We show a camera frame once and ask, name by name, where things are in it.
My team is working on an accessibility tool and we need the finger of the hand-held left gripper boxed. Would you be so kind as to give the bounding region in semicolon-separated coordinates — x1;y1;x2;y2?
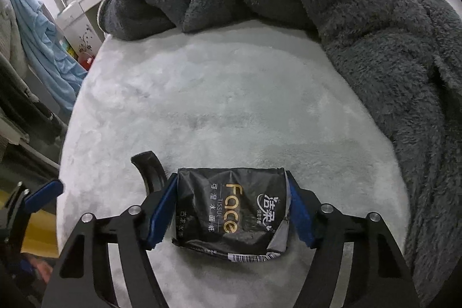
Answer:
8;179;66;223
16;255;37;280

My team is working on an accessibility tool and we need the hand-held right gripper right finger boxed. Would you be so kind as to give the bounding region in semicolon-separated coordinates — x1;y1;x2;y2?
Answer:
284;170;421;308

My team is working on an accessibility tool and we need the light grey plush bed sheet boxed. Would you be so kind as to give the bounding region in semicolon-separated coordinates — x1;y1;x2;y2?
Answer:
58;17;414;308

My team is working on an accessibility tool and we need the black curved plastic piece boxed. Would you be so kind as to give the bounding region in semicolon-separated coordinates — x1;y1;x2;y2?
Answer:
130;151;167;197

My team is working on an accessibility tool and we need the yellow object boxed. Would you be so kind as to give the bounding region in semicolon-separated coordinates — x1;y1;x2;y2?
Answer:
22;210;59;253

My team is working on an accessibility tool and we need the white dressing table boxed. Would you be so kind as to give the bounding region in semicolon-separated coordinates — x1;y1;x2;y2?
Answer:
51;0;131;54

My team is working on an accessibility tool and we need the red object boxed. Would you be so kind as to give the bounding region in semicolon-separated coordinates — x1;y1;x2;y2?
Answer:
77;52;96;71

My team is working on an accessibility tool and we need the black tissue packet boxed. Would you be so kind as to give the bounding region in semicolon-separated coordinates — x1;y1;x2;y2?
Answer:
171;167;290;263

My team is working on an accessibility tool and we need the dark grey fleece blanket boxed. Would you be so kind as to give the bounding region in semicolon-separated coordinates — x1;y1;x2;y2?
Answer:
97;0;462;294

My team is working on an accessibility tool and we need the light blue hanging cloth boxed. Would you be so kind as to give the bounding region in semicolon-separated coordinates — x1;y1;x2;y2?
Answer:
6;0;90;114

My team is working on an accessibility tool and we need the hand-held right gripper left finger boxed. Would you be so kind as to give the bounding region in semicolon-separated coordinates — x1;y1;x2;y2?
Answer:
41;173;180;308

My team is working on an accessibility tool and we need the pale grey hanging garment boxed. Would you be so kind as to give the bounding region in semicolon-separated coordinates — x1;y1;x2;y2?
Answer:
0;0;30;94

